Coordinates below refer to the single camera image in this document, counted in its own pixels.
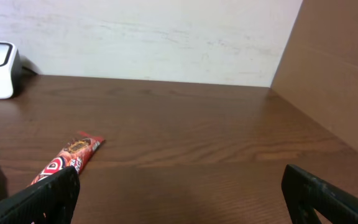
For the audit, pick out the red Top chocolate bar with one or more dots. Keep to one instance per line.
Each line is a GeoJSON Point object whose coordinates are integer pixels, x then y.
{"type": "Point", "coordinates": [75, 153]}

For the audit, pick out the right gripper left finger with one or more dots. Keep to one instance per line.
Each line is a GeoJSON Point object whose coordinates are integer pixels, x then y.
{"type": "Point", "coordinates": [51, 200]}

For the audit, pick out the brown cardboard side panel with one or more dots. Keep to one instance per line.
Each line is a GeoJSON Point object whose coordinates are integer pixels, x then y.
{"type": "Point", "coordinates": [318, 72]}

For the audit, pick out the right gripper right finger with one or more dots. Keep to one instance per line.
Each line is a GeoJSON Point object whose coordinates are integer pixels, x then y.
{"type": "Point", "coordinates": [306, 195]}

